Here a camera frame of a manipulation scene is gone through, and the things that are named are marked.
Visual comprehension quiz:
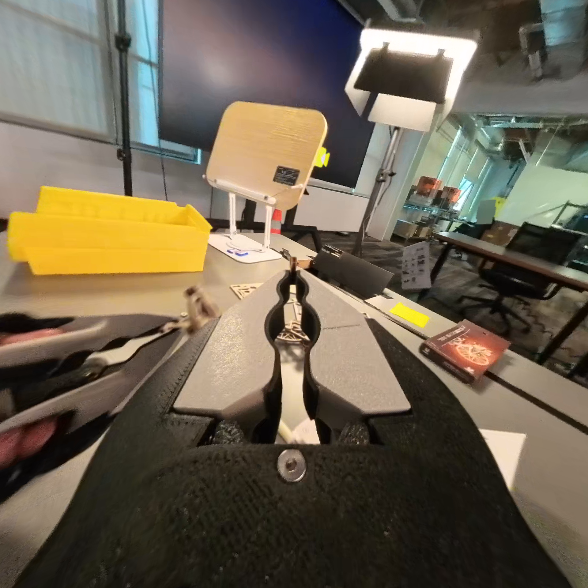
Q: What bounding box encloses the large dark screen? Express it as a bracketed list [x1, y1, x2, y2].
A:
[158, 0, 382, 191]

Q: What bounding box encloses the wooden parts sheet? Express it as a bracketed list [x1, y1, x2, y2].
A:
[230, 281, 318, 343]

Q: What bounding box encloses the person's left hand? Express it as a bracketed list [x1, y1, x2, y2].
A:
[0, 327, 65, 467]

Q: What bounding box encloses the yellow plastic bin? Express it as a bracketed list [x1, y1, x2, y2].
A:
[7, 211, 213, 276]
[36, 185, 203, 226]

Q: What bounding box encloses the printed leaflet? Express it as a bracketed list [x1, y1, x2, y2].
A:
[401, 241, 432, 291]

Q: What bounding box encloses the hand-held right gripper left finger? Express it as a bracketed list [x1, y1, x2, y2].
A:
[173, 270, 288, 443]

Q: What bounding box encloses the metal shelf with boxes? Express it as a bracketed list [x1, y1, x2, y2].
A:
[395, 175, 465, 242]

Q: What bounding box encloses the wooden book stand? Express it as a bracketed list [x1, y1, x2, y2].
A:
[202, 101, 329, 265]

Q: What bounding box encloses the white instruction booklet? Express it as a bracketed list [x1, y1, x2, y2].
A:
[276, 363, 527, 494]

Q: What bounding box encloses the black tripod pole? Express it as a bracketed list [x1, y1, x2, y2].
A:
[115, 0, 135, 198]

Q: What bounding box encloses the brown model kit box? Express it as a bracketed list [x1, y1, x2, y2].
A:
[419, 319, 512, 384]

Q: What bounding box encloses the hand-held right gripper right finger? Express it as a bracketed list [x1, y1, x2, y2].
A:
[296, 270, 411, 444]

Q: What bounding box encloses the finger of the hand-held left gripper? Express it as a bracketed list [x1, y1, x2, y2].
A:
[0, 327, 185, 435]
[0, 316, 183, 369]

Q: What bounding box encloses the black mesh office chair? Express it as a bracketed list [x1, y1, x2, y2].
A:
[459, 222, 584, 338]

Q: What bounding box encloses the black cardboard sleeve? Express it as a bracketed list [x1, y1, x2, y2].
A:
[314, 244, 395, 298]

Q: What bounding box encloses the yellow sticky note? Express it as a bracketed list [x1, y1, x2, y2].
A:
[390, 302, 431, 329]

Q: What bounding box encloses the brown wooden desk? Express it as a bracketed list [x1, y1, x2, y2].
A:
[429, 230, 588, 366]

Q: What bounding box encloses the studio light panel on stand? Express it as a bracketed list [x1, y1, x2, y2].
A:
[345, 27, 479, 258]

